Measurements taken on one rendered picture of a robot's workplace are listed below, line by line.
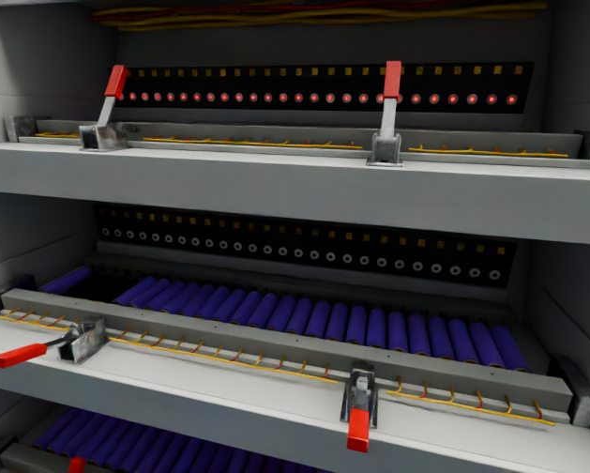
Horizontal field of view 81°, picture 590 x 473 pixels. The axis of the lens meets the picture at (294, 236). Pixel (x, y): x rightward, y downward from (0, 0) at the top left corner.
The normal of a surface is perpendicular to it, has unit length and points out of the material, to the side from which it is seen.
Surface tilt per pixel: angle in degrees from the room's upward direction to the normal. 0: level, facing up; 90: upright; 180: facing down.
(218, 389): 21
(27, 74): 90
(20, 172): 111
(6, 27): 90
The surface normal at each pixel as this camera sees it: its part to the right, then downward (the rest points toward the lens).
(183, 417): -0.24, 0.33
